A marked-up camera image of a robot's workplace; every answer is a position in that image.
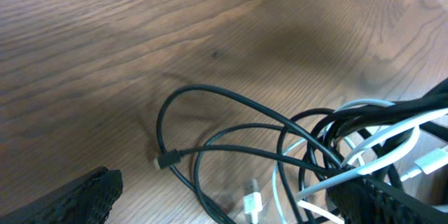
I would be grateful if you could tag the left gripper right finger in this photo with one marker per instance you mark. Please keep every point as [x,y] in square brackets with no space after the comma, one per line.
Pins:
[370,201]

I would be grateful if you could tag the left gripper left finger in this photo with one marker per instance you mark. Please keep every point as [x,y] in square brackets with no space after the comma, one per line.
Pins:
[85,200]

